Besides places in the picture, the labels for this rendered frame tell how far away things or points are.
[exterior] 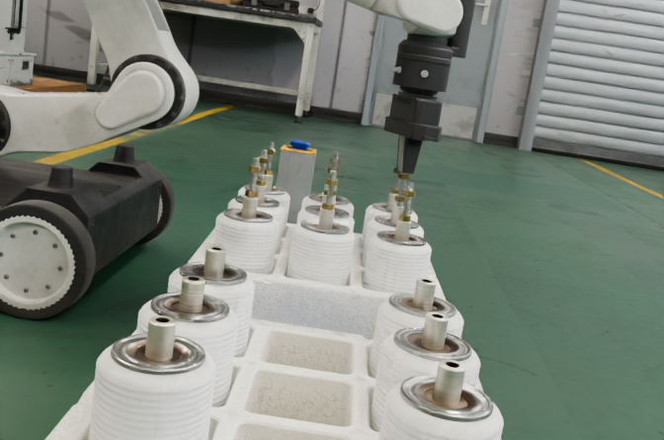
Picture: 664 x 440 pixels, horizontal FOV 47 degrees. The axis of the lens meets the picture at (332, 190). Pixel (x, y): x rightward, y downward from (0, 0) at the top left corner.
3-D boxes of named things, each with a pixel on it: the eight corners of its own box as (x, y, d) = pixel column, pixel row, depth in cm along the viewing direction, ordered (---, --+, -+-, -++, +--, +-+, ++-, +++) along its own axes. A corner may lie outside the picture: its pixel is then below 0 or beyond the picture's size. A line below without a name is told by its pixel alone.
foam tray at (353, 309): (168, 383, 113) (182, 267, 110) (214, 301, 152) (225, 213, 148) (428, 421, 113) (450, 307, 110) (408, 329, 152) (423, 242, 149)
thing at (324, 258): (351, 344, 120) (369, 233, 117) (308, 356, 113) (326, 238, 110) (307, 324, 126) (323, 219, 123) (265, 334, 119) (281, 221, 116)
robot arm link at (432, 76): (456, 143, 122) (468, 69, 120) (404, 138, 118) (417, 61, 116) (414, 132, 133) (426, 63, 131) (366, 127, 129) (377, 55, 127)
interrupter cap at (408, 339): (394, 357, 70) (395, 350, 70) (390, 328, 77) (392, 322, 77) (476, 370, 70) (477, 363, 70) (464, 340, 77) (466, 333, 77)
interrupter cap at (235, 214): (273, 226, 113) (274, 222, 113) (222, 220, 112) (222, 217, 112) (272, 216, 121) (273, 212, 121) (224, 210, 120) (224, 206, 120)
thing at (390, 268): (340, 343, 120) (357, 232, 117) (381, 335, 126) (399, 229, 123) (383, 367, 113) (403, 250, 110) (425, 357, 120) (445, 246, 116)
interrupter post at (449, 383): (432, 406, 61) (439, 368, 60) (429, 394, 63) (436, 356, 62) (461, 411, 61) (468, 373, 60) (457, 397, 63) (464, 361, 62)
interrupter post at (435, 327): (420, 351, 72) (426, 317, 72) (418, 341, 75) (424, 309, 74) (445, 355, 72) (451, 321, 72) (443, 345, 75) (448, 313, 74)
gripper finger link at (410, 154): (397, 172, 125) (404, 134, 124) (414, 173, 127) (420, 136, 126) (402, 174, 124) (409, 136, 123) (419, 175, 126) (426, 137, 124)
